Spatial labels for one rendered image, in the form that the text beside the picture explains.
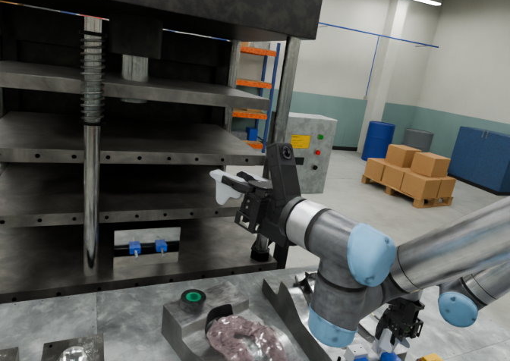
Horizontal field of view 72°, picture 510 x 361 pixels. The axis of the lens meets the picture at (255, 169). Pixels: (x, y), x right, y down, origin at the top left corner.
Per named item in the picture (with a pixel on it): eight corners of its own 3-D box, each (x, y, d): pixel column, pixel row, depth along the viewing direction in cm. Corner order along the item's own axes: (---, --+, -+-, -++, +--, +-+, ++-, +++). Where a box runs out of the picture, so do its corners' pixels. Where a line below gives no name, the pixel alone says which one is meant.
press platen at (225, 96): (269, 111, 158) (270, 99, 157) (-39, 83, 112) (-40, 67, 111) (220, 92, 219) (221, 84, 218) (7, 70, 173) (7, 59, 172)
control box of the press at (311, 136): (293, 358, 216) (341, 121, 176) (248, 369, 204) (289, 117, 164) (276, 333, 235) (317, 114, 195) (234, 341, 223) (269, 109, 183)
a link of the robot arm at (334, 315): (375, 331, 58) (391, 271, 55) (335, 361, 50) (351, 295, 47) (335, 304, 63) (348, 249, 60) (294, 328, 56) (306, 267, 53)
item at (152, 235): (177, 262, 159) (181, 226, 154) (113, 268, 148) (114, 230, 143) (159, 215, 202) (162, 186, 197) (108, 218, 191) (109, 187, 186)
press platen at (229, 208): (256, 215, 170) (257, 205, 168) (-29, 230, 123) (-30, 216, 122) (212, 168, 234) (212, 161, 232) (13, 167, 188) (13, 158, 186)
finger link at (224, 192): (196, 196, 68) (234, 213, 64) (202, 167, 67) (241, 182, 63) (206, 195, 71) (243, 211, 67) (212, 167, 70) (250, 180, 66)
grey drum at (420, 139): (424, 171, 782) (435, 132, 758) (421, 176, 732) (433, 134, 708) (397, 164, 809) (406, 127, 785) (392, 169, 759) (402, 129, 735)
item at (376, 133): (392, 164, 803) (401, 127, 779) (371, 164, 782) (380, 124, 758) (376, 158, 856) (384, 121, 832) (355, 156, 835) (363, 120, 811)
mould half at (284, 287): (400, 374, 112) (411, 339, 108) (333, 395, 101) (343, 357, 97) (314, 282, 155) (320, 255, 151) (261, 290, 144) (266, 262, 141)
